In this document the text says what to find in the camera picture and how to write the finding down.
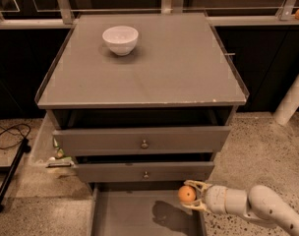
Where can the grey middle drawer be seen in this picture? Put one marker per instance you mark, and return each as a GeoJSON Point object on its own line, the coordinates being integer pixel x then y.
{"type": "Point", "coordinates": [133, 172]}

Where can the grey drawer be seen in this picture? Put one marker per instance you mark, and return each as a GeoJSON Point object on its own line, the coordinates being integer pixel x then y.
{"type": "Point", "coordinates": [133, 172]}
{"type": "Point", "coordinates": [87, 142]}
{"type": "Point", "coordinates": [142, 209]}

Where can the grey bottom drawer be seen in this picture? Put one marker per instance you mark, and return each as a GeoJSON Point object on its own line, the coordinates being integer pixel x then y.
{"type": "Point", "coordinates": [142, 209]}

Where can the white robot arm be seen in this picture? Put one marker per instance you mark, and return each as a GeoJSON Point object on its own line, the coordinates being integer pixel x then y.
{"type": "Point", "coordinates": [256, 177]}

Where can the orange round fruit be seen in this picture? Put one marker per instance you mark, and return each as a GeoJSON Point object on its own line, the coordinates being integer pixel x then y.
{"type": "Point", "coordinates": [186, 194]}

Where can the clear plastic side bin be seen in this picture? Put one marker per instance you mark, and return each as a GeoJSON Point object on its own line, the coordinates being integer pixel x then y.
{"type": "Point", "coordinates": [45, 152]}

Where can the brass middle drawer knob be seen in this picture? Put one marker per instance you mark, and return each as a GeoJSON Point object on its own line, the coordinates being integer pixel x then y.
{"type": "Point", "coordinates": [146, 175]}

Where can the metal window frame rail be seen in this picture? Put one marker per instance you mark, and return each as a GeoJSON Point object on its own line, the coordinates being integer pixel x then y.
{"type": "Point", "coordinates": [53, 14]}

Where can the grey drawer cabinet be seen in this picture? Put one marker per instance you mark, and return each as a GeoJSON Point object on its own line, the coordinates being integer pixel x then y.
{"type": "Point", "coordinates": [178, 75]}

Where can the white ceramic bowl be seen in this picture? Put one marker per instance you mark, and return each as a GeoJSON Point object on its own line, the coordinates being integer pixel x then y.
{"type": "Point", "coordinates": [121, 40]}

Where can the black stand bar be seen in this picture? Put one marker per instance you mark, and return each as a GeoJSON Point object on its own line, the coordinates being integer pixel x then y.
{"type": "Point", "coordinates": [10, 171]}

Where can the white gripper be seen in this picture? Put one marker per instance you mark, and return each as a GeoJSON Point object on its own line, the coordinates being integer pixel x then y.
{"type": "Point", "coordinates": [215, 196]}

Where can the brass top drawer knob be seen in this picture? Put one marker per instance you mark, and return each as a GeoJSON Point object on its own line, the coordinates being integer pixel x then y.
{"type": "Point", "coordinates": [144, 144]}

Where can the grey top drawer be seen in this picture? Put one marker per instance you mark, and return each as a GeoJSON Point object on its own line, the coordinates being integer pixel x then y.
{"type": "Point", "coordinates": [87, 142]}

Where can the brass drawer knob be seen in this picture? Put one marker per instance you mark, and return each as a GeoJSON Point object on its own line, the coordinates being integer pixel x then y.
{"type": "Point", "coordinates": [144, 144]}
{"type": "Point", "coordinates": [146, 175]}

